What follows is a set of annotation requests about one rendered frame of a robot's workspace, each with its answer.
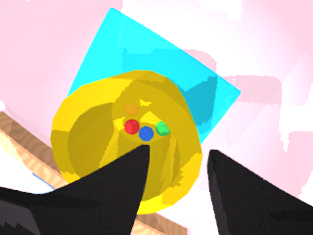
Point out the blue marble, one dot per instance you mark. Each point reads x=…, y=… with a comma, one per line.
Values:
x=146, y=133

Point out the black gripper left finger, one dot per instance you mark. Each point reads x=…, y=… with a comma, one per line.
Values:
x=105, y=202

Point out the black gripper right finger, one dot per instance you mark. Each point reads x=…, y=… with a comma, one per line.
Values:
x=246, y=204

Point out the red marble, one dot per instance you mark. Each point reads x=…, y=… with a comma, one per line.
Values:
x=132, y=126

